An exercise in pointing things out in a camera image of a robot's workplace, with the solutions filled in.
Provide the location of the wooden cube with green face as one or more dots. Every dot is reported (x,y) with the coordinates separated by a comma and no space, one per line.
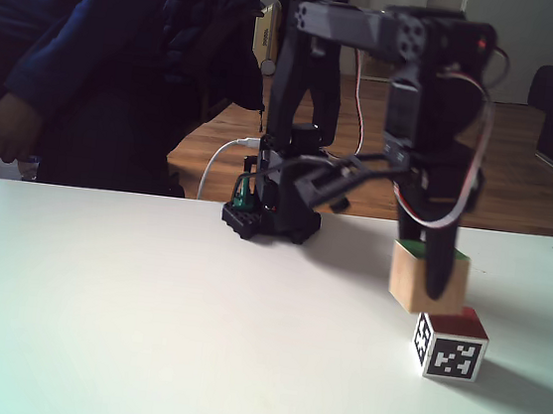
(406,277)

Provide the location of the red cube with marker faces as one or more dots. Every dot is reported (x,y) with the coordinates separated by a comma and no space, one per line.
(454,359)

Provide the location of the person's hand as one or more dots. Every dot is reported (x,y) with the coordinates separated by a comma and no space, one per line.
(7,131)

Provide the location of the green table clamp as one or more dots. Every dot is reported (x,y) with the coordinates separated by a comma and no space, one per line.
(242,198)

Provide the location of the cream radiator heater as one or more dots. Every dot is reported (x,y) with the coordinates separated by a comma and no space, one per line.
(266,36)

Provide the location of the person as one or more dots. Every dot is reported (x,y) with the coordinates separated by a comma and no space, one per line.
(133,101)

